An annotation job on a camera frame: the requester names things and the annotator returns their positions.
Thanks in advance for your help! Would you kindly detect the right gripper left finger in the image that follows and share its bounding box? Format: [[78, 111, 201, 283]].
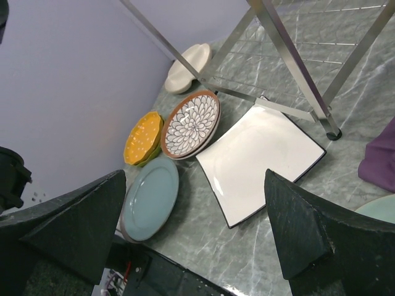
[[1, 170, 126, 295]]

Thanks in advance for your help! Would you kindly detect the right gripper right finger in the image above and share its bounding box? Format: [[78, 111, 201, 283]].
[[264, 170, 394, 295]]

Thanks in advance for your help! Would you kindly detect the dark brown rimmed plate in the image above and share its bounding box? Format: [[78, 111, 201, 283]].
[[118, 200, 139, 244]]

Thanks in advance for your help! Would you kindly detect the light green plate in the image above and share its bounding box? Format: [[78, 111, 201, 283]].
[[355, 194, 395, 224]]

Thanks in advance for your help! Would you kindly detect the dark teal round plate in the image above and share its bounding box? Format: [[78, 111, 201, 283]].
[[125, 157, 179, 242]]

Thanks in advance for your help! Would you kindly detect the orange dotted scalloped plate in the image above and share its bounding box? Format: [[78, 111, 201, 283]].
[[123, 112, 164, 165]]

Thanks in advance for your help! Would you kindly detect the cream square plate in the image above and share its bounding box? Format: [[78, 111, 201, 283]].
[[196, 105, 326, 228]]

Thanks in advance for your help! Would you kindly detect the floral patterned plate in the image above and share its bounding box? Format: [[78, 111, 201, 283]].
[[160, 90, 220, 159], [177, 107, 221, 160]]

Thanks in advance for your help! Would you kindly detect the cream divided plate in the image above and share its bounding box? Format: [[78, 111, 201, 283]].
[[164, 43, 212, 94]]

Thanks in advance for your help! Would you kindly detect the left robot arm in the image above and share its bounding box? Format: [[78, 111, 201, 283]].
[[0, 147, 32, 213]]

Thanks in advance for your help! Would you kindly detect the steel dish rack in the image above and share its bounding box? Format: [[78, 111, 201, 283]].
[[124, 1, 394, 141]]

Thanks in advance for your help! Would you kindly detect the purple cloth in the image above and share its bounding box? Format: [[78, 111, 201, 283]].
[[358, 118, 394, 193]]

